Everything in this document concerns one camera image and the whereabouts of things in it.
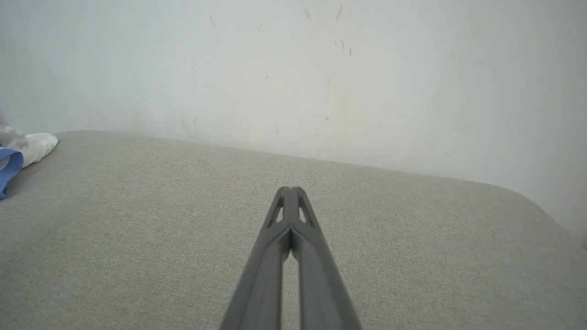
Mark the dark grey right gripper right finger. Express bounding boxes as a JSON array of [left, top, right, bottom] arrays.
[[291, 186, 363, 330]]

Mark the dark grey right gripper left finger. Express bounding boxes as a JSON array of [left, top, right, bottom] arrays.
[[220, 186, 292, 330]]

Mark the white shirt with blue sleeves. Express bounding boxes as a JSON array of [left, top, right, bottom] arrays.
[[0, 117, 59, 200]]

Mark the grey fabric sofa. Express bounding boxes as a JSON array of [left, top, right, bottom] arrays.
[[0, 131, 587, 330]]

